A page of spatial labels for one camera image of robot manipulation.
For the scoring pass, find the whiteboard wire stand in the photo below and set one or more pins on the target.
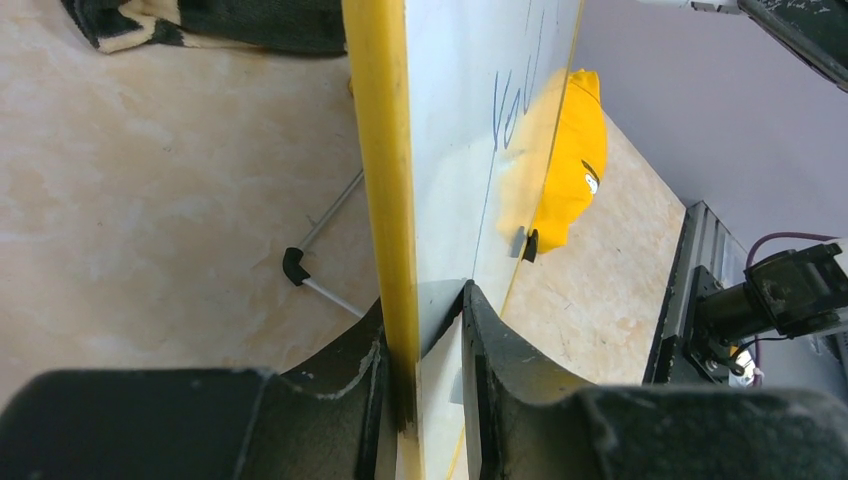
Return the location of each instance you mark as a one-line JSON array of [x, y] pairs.
[[300, 264]]

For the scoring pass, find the yellow-framed whiteboard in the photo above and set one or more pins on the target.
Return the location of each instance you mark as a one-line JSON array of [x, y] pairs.
[[457, 106]]

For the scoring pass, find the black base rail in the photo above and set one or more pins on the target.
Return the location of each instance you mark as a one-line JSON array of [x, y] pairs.
[[708, 259]]

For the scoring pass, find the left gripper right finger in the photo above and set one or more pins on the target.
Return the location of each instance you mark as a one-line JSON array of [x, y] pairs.
[[527, 417]]

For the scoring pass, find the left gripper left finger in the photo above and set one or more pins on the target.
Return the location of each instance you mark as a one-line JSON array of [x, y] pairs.
[[326, 418]]

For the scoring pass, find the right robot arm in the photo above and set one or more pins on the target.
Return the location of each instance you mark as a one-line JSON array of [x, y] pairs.
[[794, 292]]

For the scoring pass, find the black floral blanket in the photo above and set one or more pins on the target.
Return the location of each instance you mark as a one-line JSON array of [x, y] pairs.
[[311, 28]]

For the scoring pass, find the yellow t-shirt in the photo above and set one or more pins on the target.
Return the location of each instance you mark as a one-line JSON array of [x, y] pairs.
[[577, 164]]

